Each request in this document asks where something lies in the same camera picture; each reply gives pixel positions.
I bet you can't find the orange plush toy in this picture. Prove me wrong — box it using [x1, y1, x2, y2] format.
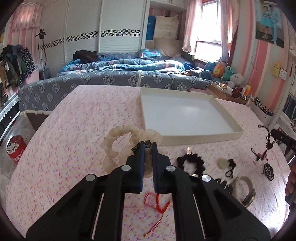
[212, 62, 225, 78]

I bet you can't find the black patterned hair clip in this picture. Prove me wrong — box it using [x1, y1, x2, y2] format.
[262, 163, 274, 181]

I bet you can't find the blue storage bag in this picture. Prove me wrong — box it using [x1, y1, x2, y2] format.
[145, 15, 156, 41]

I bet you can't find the white sliding wardrobe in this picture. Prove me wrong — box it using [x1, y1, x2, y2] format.
[41, 1, 149, 76]

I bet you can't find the white shallow tray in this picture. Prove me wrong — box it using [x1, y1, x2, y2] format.
[140, 88, 244, 146]

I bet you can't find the yellow wall sign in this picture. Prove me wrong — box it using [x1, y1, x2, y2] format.
[271, 62, 281, 77]

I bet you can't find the clothes rack with clothes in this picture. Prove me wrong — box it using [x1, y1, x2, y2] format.
[1, 45, 37, 91]

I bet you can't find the white plush toy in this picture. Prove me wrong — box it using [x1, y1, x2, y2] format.
[230, 73, 244, 87]

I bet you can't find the cardboard box of items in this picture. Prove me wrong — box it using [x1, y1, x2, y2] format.
[206, 82, 247, 105]

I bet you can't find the red round stool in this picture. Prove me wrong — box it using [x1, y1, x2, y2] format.
[6, 135, 27, 165]

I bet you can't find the pink window curtain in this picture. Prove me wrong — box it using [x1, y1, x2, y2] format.
[183, 0, 202, 55]

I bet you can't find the pink floral tablecloth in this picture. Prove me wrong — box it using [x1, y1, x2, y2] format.
[6, 85, 290, 235]

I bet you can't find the black clothing pile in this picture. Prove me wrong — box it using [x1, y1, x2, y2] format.
[73, 50, 106, 64]

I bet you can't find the beige wide bracelet band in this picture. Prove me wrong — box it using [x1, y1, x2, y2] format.
[231, 176, 256, 208]

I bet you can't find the garment steamer stand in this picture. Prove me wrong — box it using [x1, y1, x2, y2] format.
[36, 29, 50, 80]

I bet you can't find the white box of cosmetics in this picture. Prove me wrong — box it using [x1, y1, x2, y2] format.
[246, 97, 274, 126]

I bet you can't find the cream frilly scrunchie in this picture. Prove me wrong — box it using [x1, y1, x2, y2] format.
[100, 125, 163, 174]

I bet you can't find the black white scrunchie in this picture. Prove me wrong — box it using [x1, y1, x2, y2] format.
[177, 154, 206, 177]

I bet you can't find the person's right hand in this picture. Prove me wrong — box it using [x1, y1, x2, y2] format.
[285, 163, 296, 196]

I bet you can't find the red string cord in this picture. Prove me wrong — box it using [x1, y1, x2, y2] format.
[143, 192, 172, 237]

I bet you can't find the red bead black cord necklace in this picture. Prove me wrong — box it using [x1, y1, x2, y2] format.
[251, 124, 275, 164]

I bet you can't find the beige pillow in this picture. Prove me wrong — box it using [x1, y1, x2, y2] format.
[154, 37, 183, 58]

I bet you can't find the bed with blue bedding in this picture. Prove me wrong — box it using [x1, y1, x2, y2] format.
[18, 53, 213, 114]

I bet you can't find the wedding photo poster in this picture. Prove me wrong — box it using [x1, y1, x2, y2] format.
[254, 0, 285, 48]

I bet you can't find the green plush toy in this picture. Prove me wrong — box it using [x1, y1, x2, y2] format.
[221, 66, 235, 82]

